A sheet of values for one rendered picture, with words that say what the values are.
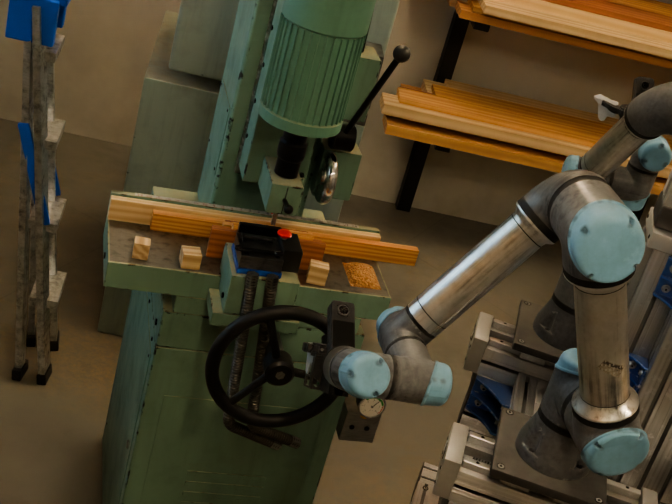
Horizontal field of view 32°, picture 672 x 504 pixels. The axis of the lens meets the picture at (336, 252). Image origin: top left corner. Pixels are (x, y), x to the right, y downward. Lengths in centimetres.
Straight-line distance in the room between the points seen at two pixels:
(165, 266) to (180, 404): 34
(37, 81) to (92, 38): 183
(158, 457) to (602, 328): 112
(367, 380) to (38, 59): 150
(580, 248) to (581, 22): 267
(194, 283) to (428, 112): 223
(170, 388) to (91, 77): 261
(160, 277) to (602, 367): 91
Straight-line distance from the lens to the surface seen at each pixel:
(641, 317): 239
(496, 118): 457
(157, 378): 253
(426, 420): 378
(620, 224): 184
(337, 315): 209
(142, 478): 270
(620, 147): 266
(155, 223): 250
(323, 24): 228
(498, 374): 275
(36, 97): 311
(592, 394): 205
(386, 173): 508
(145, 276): 239
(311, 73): 231
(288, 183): 245
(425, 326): 203
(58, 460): 327
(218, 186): 268
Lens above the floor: 208
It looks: 27 degrees down
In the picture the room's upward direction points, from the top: 16 degrees clockwise
